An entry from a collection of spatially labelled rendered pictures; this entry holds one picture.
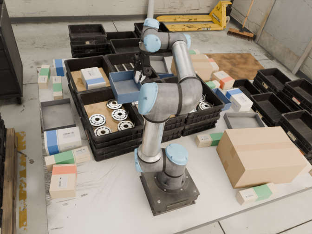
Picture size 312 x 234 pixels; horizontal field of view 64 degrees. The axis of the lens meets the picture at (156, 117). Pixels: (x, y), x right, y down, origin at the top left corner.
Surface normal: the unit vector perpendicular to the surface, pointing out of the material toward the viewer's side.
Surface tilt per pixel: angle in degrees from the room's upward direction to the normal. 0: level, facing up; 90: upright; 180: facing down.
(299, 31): 90
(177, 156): 6
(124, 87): 2
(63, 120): 0
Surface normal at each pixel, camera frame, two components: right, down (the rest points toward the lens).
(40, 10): 0.34, 0.68
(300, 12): -0.93, 0.15
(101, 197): 0.13, -0.71
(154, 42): 0.10, 0.68
